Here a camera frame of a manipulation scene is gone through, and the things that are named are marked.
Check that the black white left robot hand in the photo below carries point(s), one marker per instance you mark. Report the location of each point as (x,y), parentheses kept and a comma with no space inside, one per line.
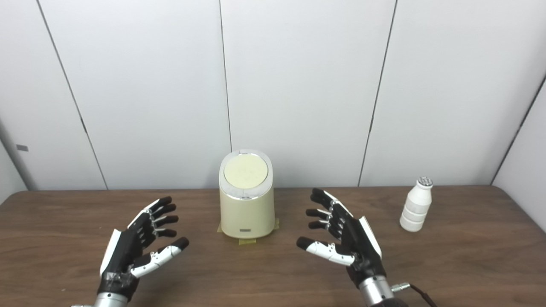
(123,251)

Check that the small white plastic bottle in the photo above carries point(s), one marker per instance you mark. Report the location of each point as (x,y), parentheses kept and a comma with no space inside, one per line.
(416,209)

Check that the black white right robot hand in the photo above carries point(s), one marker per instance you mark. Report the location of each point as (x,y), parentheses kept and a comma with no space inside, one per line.
(362,247)

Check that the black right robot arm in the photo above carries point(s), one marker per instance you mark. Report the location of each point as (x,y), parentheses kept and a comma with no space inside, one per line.
(377,292)

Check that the cream-colored round bin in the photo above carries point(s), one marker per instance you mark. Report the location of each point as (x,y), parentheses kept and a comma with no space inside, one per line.
(247,213)

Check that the cream-colored bin lid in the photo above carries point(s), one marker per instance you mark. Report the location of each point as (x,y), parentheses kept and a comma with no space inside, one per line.
(246,170)

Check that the small gray wall sticker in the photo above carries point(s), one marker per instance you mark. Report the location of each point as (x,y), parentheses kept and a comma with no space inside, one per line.
(22,148)

